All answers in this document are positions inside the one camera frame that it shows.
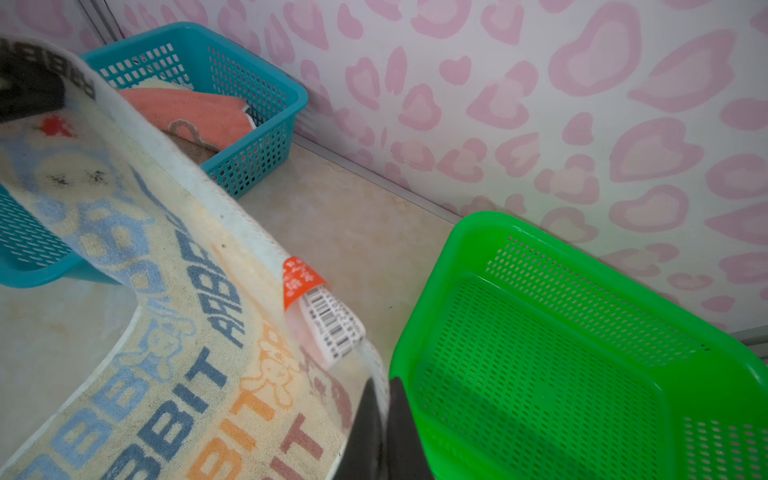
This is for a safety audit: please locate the pink orange towel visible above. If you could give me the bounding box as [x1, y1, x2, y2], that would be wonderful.
[120, 78, 256, 165]

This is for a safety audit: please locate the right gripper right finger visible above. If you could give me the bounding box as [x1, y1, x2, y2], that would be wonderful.
[386, 377, 434, 480]

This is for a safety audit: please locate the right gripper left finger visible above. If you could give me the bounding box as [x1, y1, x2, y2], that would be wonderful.
[333, 379, 384, 480]

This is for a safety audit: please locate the green plastic basket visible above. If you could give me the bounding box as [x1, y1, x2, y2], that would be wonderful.
[390, 212, 767, 479]

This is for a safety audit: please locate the teal plastic basket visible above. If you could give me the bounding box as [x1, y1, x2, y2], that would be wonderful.
[1, 22, 308, 289]

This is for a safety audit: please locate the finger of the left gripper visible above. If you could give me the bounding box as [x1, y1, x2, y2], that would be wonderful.
[1, 47, 65, 123]

